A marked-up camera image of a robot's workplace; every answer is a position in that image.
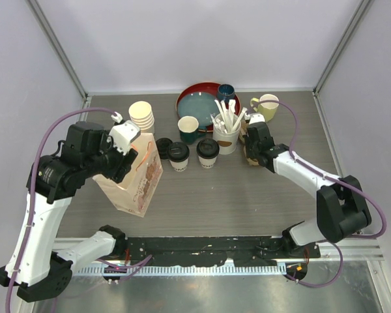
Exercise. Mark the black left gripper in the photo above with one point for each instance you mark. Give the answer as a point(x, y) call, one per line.
point(124, 162)

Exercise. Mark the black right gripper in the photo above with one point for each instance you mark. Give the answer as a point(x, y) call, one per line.
point(249, 152)

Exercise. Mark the brown cardboard cup carrier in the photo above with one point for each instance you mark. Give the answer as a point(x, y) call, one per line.
point(242, 133)

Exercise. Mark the black cup lid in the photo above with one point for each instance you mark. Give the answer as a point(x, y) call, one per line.
point(178, 152)
point(207, 148)

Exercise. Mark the stack of white paper cups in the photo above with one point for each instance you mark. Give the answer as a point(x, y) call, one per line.
point(141, 114)

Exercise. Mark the brown paper takeout bag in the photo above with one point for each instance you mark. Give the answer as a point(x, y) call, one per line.
point(134, 194)

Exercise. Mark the white paper cup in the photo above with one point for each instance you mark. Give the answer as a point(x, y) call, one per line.
point(207, 162)
point(179, 166)

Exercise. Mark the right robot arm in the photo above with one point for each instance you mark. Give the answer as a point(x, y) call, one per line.
point(340, 211)

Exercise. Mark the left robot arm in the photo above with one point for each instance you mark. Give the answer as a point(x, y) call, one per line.
point(40, 272)

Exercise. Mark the light green ceramic mug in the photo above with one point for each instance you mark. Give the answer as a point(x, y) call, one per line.
point(266, 105)

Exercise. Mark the white straw holder tin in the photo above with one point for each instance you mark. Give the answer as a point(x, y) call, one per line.
point(226, 140)

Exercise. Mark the dark blue ceramic cup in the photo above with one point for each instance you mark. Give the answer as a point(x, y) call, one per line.
point(225, 92)

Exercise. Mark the red round tray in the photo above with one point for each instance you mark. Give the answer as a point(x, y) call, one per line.
point(208, 87)

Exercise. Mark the blue ceramic plate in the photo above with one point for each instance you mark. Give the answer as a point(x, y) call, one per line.
point(200, 105)

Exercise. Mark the dark green ceramic mug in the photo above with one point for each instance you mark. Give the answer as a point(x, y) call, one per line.
point(190, 130)

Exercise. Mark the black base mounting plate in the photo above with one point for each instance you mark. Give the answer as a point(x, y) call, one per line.
point(245, 251)

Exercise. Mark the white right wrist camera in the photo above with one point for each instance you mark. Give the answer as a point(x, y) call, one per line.
point(252, 118)

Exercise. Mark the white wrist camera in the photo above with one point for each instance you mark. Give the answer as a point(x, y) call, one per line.
point(252, 118)
point(123, 133)

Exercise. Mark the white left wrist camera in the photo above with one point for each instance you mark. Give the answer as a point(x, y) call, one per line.
point(123, 133)

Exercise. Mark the aluminium frame rail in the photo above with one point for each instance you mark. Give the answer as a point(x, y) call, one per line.
point(347, 250)

